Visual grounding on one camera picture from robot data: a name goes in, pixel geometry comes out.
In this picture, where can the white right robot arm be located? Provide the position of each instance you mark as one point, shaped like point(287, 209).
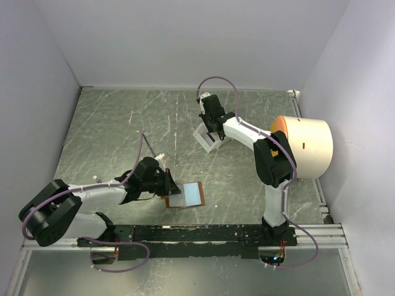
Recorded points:
point(274, 160)

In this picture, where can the aluminium extrusion rail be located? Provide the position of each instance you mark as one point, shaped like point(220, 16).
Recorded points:
point(327, 236)

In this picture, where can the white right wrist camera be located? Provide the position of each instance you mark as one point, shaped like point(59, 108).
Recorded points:
point(200, 102)

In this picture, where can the brown leather card holder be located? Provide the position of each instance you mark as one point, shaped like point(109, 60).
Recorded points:
point(191, 196)

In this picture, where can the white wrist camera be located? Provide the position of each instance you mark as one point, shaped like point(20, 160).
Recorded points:
point(163, 157)
point(200, 102)

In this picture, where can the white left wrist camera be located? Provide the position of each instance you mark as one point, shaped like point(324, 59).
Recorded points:
point(163, 157)

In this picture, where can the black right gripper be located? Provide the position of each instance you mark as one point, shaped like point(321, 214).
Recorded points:
point(203, 117)

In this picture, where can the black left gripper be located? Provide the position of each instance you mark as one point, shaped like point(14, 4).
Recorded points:
point(170, 186)

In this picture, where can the white plastic card bin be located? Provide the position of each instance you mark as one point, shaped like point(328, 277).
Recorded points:
point(209, 141)

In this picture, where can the white cylinder with orange lid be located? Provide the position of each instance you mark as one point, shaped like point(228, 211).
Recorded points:
point(311, 143)

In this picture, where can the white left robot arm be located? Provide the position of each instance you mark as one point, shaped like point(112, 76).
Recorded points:
point(62, 210)

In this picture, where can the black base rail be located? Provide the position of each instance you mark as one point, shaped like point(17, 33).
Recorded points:
point(212, 240)

